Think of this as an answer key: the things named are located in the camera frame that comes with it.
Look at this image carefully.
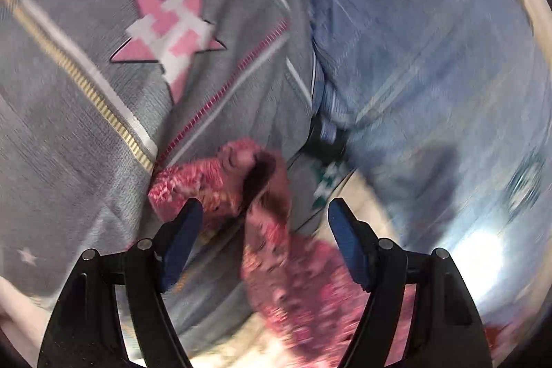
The pink floral cloth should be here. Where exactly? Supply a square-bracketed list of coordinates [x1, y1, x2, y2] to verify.
[149, 137, 415, 368]

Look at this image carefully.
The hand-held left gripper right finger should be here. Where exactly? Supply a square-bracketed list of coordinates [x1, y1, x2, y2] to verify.
[328, 198, 492, 368]

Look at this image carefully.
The grey sweater with pink star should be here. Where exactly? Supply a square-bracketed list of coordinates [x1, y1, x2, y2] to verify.
[0, 0, 322, 351]

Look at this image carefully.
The blue plaid quilt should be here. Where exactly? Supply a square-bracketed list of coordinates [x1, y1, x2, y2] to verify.
[297, 0, 552, 308]

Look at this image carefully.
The dark green and white garment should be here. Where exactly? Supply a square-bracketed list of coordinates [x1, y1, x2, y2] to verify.
[289, 122, 351, 222]

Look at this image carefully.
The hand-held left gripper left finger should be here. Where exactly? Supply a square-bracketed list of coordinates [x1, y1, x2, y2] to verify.
[38, 198, 204, 368]

